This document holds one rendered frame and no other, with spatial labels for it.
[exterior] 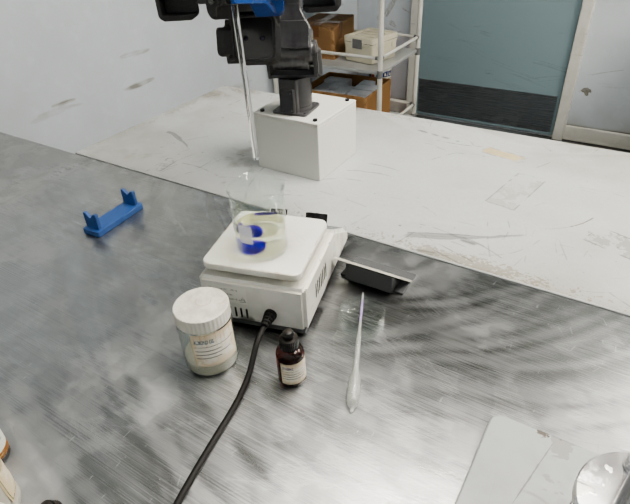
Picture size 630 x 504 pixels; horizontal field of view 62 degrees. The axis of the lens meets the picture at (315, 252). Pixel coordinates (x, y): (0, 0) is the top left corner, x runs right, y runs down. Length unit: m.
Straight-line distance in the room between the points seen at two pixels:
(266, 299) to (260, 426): 0.14
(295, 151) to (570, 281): 0.49
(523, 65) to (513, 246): 2.74
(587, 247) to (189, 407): 0.57
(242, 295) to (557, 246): 0.45
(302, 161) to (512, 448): 0.60
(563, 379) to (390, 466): 0.21
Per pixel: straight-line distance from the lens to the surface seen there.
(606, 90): 3.47
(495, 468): 0.52
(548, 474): 0.53
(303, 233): 0.63
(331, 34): 2.84
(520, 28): 3.45
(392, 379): 0.58
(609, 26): 3.39
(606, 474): 0.33
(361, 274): 0.68
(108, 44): 2.26
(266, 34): 0.60
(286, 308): 0.60
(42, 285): 0.81
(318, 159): 0.92
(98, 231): 0.87
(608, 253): 0.82
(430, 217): 0.84
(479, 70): 3.56
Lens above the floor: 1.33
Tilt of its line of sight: 35 degrees down
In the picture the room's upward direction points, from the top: 3 degrees counter-clockwise
